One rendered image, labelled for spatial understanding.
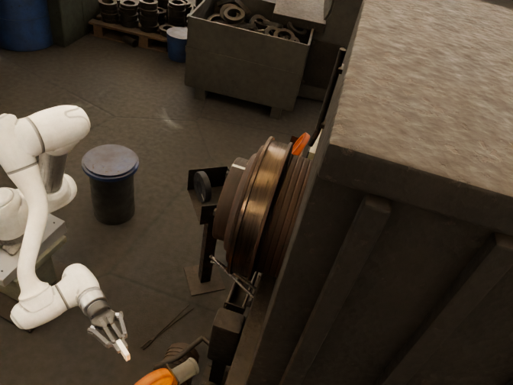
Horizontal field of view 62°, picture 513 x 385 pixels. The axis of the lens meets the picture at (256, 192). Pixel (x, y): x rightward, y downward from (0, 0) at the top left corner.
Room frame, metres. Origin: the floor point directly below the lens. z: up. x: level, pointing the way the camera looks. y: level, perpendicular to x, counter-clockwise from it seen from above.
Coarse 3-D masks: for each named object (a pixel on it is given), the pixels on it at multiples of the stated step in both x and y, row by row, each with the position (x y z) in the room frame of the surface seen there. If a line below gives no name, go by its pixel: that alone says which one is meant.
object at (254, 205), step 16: (272, 144) 1.08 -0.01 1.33; (288, 144) 1.14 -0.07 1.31; (272, 160) 1.00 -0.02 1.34; (256, 176) 0.94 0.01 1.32; (272, 176) 0.95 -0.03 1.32; (256, 192) 0.90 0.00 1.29; (256, 208) 0.87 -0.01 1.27; (240, 224) 0.83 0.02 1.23; (256, 224) 0.84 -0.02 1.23; (240, 240) 0.82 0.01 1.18; (240, 256) 0.81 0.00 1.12; (240, 272) 0.83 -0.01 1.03
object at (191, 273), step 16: (192, 176) 1.61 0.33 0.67; (208, 176) 1.65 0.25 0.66; (224, 176) 1.70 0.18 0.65; (192, 192) 1.59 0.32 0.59; (208, 208) 1.39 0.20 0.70; (208, 224) 1.48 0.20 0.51; (208, 240) 1.49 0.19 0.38; (208, 256) 1.49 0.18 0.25; (192, 272) 1.54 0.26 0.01; (208, 272) 1.50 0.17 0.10; (192, 288) 1.43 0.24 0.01; (208, 288) 1.46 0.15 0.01; (224, 288) 1.48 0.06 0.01
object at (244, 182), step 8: (256, 160) 1.02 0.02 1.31; (248, 168) 1.01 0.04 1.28; (248, 176) 0.95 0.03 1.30; (240, 184) 0.96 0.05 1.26; (248, 184) 0.93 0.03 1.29; (240, 192) 0.93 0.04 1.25; (240, 200) 0.89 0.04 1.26; (232, 208) 0.90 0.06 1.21; (240, 208) 0.88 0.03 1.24; (232, 216) 0.89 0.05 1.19; (232, 224) 0.86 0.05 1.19; (232, 232) 0.85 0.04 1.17; (224, 240) 0.87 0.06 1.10; (232, 240) 0.84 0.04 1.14; (224, 248) 0.89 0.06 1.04
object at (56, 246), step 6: (60, 240) 1.30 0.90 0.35; (66, 240) 1.33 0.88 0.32; (54, 246) 1.26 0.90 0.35; (60, 246) 1.29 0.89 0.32; (48, 252) 1.22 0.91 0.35; (54, 252) 1.25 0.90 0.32; (42, 258) 1.18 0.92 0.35; (48, 258) 1.21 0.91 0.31; (36, 264) 1.14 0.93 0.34; (12, 282) 1.03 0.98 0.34
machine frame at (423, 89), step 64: (384, 0) 1.25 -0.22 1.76; (448, 0) 1.40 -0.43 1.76; (384, 64) 0.82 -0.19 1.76; (448, 64) 0.90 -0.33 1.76; (512, 64) 0.98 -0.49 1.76; (384, 128) 0.58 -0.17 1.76; (448, 128) 0.63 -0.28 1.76; (512, 128) 0.67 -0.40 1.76; (320, 192) 0.54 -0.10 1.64; (384, 192) 0.50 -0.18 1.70; (448, 192) 0.49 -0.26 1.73; (512, 192) 0.49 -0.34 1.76; (320, 256) 0.53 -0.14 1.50; (384, 256) 0.52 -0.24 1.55; (448, 256) 0.51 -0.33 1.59; (512, 256) 0.47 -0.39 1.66; (256, 320) 0.77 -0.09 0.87; (320, 320) 0.50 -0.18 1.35; (384, 320) 0.51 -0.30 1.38; (448, 320) 0.47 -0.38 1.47; (512, 320) 0.49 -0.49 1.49; (256, 384) 0.54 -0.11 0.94; (320, 384) 0.52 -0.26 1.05; (384, 384) 0.48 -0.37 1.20; (448, 384) 0.49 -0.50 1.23; (512, 384) 0.47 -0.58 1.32
